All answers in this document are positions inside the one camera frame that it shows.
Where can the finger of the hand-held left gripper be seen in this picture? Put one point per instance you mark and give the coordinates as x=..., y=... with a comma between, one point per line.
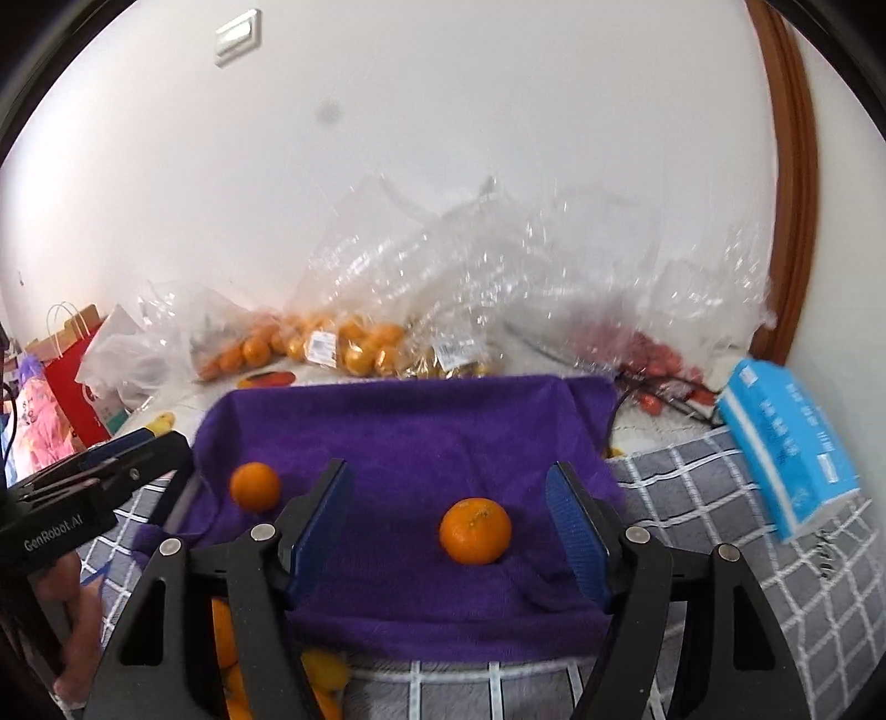
x=121, y=443
x=152, y=460

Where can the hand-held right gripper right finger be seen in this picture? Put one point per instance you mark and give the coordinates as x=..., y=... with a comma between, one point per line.
x=574, y=533

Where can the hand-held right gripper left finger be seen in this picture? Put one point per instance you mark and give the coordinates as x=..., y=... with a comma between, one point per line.
x=322, y=526

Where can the small round orange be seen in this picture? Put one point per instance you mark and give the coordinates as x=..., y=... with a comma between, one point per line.
x=255, y=487

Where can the large mandarin orange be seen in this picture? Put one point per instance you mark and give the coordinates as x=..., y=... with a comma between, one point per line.
x=475, y=531

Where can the purple towel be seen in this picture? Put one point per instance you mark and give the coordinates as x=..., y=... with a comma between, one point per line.
x=429, y=443

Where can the large round orange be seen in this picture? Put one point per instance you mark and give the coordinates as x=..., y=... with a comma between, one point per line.
x=221, y=626

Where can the yellow-brown round fruit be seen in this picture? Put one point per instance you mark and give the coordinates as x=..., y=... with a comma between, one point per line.
x=327, y=668

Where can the person's left hand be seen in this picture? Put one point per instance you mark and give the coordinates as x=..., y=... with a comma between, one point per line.
x=83, y=623

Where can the small blue tape piece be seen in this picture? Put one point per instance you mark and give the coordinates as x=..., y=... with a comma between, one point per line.
x=97, y=573

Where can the red paper bag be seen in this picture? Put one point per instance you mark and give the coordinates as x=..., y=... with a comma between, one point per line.
x=69, y=388

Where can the pink printed bag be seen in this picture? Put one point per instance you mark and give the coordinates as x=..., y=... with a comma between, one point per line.
x=41, y=422

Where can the white plastic bag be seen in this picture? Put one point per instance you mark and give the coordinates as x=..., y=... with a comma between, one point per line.
x=124, y=360

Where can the purple fuzzy object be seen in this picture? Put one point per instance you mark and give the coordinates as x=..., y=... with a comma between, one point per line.
x=29, y=368

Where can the grey checked bed sheet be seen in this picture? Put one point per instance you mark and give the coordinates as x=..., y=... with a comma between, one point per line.
x=692, y=498

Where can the brown paper bag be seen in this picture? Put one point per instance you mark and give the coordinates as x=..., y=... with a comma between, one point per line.
x=73, y=325

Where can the clear plastic bag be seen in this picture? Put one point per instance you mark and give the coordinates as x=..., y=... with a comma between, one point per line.
x=450, y=277
x=201, y=318
x=699, y=304

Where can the black eyeglasses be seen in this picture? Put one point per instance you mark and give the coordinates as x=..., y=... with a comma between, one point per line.
x=675, y=398

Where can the pile of bagged oranges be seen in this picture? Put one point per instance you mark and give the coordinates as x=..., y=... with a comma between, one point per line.
x=360, y=346

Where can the oval orange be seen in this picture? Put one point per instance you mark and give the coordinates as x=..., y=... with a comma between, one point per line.
x=237, y=696

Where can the blue tissue pack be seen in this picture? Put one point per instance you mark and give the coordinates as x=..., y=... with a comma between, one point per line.
x=782, y=443

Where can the wooden door frame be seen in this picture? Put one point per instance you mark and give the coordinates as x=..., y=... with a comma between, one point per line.
x=792, y=173

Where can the white wall switch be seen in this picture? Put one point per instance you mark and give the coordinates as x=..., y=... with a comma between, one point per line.
x=239, y=36

